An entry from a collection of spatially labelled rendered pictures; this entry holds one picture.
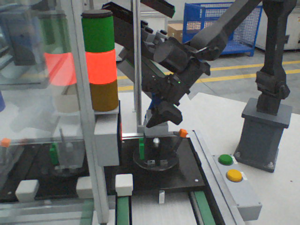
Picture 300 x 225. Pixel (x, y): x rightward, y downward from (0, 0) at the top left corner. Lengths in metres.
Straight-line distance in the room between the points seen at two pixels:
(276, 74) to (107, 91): 0.57
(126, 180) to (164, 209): 0.13
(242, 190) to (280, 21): 0.46
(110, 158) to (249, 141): 0.61
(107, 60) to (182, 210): 0.46
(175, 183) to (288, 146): 0.60
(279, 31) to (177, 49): 0.33
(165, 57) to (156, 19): 4.18
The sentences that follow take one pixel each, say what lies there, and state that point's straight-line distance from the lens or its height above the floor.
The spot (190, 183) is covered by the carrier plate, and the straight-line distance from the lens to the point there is 0.70.
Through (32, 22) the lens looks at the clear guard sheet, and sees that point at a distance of 0.23.
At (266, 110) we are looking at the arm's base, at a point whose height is 1.07.
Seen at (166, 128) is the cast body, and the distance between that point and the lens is 0.68.
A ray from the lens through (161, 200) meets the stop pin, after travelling 0.70.
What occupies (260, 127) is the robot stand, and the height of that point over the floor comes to 1.02.
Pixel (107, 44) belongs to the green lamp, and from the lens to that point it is 0.39.
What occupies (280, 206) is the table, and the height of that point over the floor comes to 0.86.
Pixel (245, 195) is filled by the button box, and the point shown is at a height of 0.96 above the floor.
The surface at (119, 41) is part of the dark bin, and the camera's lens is 0.84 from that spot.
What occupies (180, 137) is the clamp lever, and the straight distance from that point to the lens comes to 0.73.
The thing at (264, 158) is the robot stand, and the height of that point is 0.90.
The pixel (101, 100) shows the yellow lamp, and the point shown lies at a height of 1.28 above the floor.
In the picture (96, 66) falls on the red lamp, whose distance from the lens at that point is 0.40.
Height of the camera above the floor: 1.46
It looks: 30 degrees down
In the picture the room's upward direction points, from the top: straight up
